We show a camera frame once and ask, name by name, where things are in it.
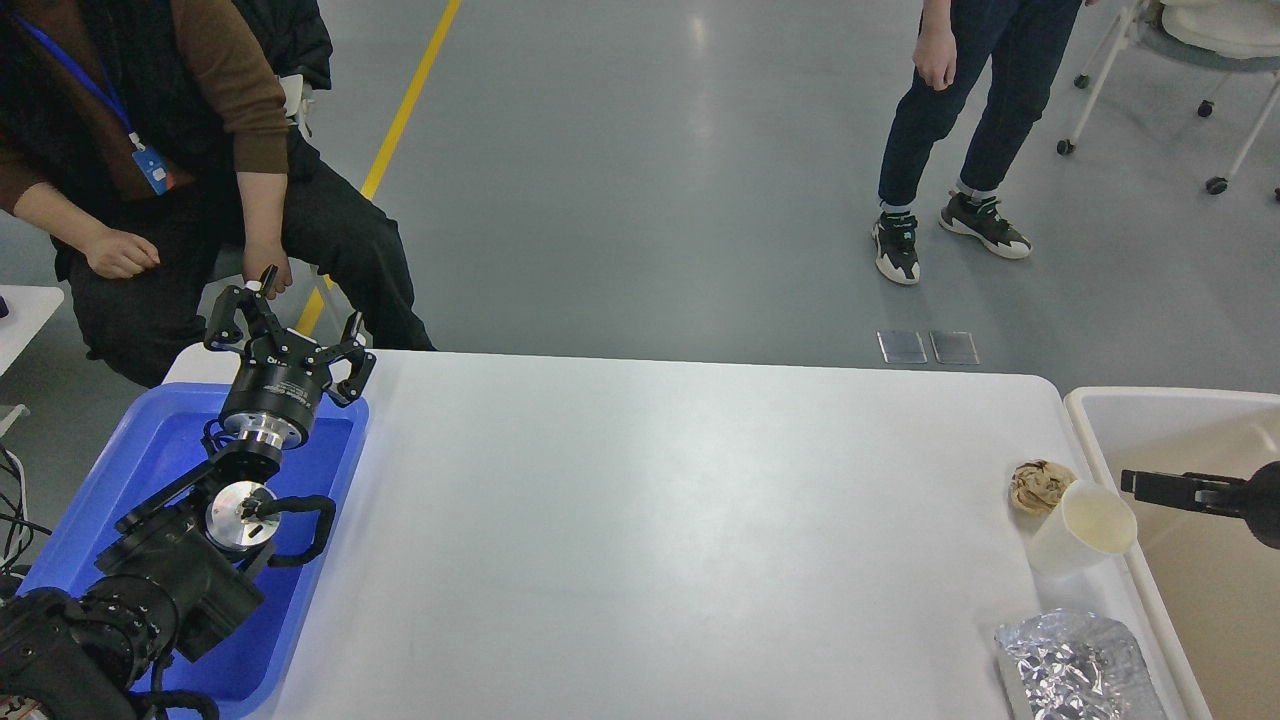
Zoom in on seated person brown sweater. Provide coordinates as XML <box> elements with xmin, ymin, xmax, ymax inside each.
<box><xmin>3</xmin><ymin>1</ymin><xmax>433</xmax><ymax>387</ymax></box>

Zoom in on blue lanyard name badge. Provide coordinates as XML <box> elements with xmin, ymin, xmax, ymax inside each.
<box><xmin>3</xmin><ymin>1</ymin><xmax>177</xmax><ymax>202</ymax></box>

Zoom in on right metal floor plate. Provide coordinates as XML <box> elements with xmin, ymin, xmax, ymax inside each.
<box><xmin>929</xmin><ymin>331</ymin><xmax>980</xmax><ymax>366</ymax></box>

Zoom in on crumpled brown paper ball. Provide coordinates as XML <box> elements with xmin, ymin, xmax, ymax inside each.
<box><xmin>1009</xmin><ymin>459</ymin><xmax>1076</xmax><ymax>516</ymax></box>

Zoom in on beige plastic bin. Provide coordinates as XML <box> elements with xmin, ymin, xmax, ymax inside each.
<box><xmin>1065</xmin><ymin>387</ymin><xmax>1279</xmax><ymax>719</ymax></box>

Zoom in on black cables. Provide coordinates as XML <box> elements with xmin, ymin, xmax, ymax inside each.
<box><xmin>0</xmin><ymin>445</ymin><xmax>51</xmax><ymax>577</ymax></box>

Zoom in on white paper cup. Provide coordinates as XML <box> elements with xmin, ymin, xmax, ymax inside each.
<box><xmin>1027</xmin><ymin>480</ymin><xmax>1138</xmax><ymax>577</ymax></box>

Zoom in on left metal floor plate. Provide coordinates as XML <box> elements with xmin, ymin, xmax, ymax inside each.
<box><xmin>877</xmin><ymin>331</ymin><xmax>929</xmax><ymax>365</ymax></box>

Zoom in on metal floor plate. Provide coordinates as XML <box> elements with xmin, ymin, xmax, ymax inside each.
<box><xmin>929</xmin><ymin>331</ymin><xmax>980</xmax><ymax>366</ymax></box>
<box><xmin>877</xmin><ymin>331</ymin><xmax>929</xmax><ymax>365</ymax></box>

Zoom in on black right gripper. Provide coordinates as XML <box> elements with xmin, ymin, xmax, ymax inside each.
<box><xmin>1120</xmin><ymin>461</ymin><xmax>1279</xmax><ymax>550</ymax></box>

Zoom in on white side table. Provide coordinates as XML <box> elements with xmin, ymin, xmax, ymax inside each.
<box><xmin>1</xmin><ymin>284</ymin><xmax>65</xmax><ymax>375</ymax></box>

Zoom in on standing person dark jeans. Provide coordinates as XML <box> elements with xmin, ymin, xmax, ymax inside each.
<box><xmin>872</xmin><ymin>0</ymin><xmax>1101</xmax><ymax>286</ymax></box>

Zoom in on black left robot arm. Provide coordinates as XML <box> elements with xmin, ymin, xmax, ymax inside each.
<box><xmin>3</xmin><ymin>266</ymin><xmax>376</xmax><ymax>719</ymax></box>

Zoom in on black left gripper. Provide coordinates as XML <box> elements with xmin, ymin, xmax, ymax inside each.
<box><xmin>204</xmin><ymin>266</ymin><xmax>378</xmax><ymax>450</ymax></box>

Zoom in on crumpled aluminium foil tray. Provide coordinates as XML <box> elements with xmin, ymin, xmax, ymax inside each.
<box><xmin>995</xmin><ymin>609</ymin><xmax>1167</xmax><ymax>719</ymax></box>

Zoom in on white office chair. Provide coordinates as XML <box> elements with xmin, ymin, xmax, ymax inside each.
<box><xmin>1055</xmin><ymin>1</ymin><xmax>1279</xmax><ymax>196</ymax></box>

